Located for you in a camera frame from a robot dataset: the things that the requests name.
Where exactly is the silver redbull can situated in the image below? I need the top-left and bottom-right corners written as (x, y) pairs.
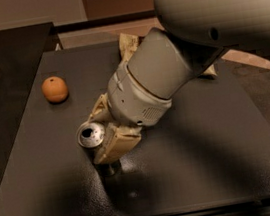
top-left (76, 121), bottom-right (121, 178)

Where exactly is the dark side table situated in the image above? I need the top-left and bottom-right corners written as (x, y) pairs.
top-left (0, 23), bottom-right (60, 185)

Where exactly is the orange fruit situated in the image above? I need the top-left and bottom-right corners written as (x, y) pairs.
top-left (41, 76), bottom-right (69, 104)

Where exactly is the brown white chip bag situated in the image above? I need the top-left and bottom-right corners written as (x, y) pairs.
top-left (118, 33), bottom-right (218, 80)

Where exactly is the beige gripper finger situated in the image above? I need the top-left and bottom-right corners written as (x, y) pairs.
top-left (88, 93), bottom-right (112, 123)
top-left (93, 123), bottom-right (142, 165)

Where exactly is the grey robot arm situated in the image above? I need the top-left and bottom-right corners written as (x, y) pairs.
top-left (89, 0), bottom-right (270, 165)

